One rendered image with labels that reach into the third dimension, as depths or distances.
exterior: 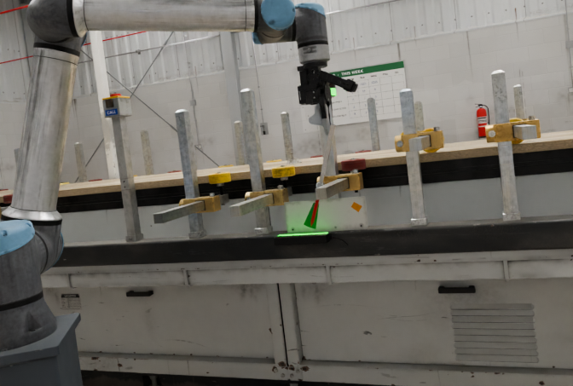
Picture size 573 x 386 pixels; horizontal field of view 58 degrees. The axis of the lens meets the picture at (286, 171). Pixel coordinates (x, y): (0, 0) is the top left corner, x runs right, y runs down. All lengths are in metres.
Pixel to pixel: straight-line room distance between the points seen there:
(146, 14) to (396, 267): 1.01
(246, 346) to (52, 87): 1.22
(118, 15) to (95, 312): 1.48
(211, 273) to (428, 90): 7.25
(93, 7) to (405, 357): 1.49
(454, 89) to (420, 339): 7.07
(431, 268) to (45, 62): 1.22
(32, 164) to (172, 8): 0.55
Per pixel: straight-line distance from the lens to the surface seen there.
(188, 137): 1.79
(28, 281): 1.37
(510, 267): 1.62
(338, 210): 1.60
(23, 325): 1.37
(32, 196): 1.51
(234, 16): 1.37
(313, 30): 1.52
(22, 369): 1.36
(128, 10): 1.37
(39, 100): 1.51
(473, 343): 1.94
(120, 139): 1.94
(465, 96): 8.76
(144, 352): 2.41
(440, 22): 8.93
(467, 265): 1.62
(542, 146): 1.75
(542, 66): 8.86
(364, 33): 9.02
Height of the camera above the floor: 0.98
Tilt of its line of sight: 3 degrees down
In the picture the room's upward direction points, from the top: 7 degrees counter-clockwise
